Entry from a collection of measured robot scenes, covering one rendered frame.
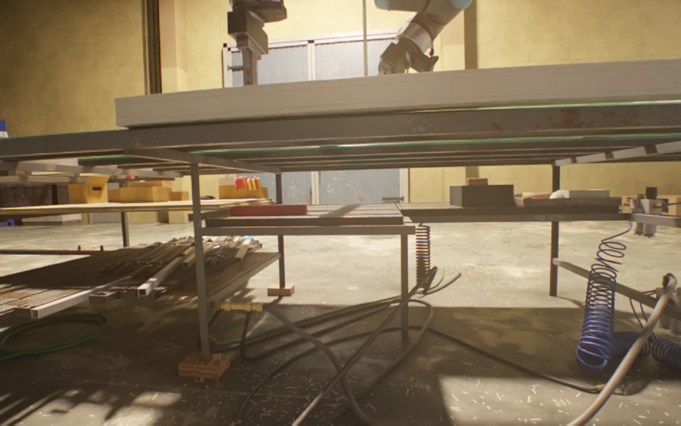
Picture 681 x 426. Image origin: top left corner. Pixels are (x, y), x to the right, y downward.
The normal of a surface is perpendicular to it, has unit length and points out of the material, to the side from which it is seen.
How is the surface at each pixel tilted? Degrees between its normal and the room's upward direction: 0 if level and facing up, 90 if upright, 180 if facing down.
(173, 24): 90
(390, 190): 90
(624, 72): 90
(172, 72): 90
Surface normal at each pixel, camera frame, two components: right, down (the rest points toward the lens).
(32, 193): 0.99, 0.01
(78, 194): -0.10, 0.07
